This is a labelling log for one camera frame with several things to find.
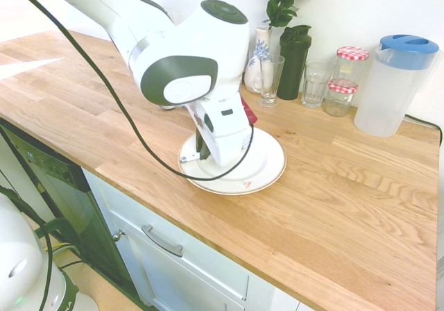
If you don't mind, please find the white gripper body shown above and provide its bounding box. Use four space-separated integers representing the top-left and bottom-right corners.
188 99 255 168

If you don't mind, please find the clear ribbed tumbler glass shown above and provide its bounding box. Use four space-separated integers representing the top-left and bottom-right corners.
300 58 335 109

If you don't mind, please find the dark dishwasher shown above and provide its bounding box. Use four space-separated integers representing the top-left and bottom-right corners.
0 117 140 307

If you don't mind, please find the footed sundae glass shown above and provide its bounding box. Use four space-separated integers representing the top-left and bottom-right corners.
257 54 286 108

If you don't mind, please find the red rose with leaves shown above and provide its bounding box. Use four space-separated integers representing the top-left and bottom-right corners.
264 0 320 31

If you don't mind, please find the red wrist mount bracket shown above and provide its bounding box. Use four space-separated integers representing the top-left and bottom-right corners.
241 98 258 125

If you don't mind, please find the white gold-rimmed plate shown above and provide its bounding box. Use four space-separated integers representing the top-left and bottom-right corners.
177 123 287 196

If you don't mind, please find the silver drawer handle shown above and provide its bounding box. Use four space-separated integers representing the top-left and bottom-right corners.
140 224 184 258

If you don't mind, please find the tall jar red gingham lid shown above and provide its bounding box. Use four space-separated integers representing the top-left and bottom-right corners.
335 46 370 83

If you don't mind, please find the black power cable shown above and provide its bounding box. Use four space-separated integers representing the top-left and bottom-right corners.
404 113 444 142

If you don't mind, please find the small jar red gingham lid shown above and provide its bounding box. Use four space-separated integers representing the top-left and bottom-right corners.
323 78 359 117

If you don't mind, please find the plastic pitcher with blue lid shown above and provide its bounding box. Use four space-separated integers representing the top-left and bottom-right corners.
353 34 441 138

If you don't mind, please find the white kitchen cabinet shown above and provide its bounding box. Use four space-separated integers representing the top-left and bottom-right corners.
80 167 315 311

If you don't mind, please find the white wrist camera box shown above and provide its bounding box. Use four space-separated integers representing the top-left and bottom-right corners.
198 94 253 139

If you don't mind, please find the white blue-floral vase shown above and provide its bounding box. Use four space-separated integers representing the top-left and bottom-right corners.
244 25 273 94

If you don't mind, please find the dark green shaker bottle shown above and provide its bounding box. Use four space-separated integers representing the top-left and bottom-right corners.
276 24 312 101

